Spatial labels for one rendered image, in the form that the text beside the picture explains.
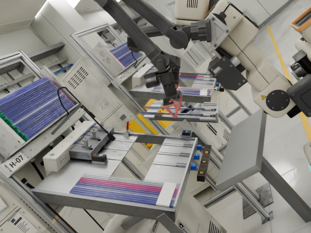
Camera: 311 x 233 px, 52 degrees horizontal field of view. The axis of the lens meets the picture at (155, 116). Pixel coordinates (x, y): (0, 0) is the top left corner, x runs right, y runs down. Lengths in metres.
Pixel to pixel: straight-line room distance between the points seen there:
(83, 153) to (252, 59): 1.02
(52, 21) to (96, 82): 2.47
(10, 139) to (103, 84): 1.36
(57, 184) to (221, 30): 1.07
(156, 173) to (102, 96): 1.43
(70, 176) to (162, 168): 0.48
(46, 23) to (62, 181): 3.86
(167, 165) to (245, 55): 0.69
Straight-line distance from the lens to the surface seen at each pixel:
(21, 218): 1.83
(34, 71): 2.27
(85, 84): 2.98
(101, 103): 2.97
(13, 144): 1.74
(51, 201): 1.65
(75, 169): 1.78
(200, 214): 2.19
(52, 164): 1.78
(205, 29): 1.34
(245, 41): 1.52
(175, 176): 1.64
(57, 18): 5.19
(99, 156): 1.77
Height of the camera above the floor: 1.23
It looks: 7 degrees down
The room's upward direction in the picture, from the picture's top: 43 degrees counter-clockwise
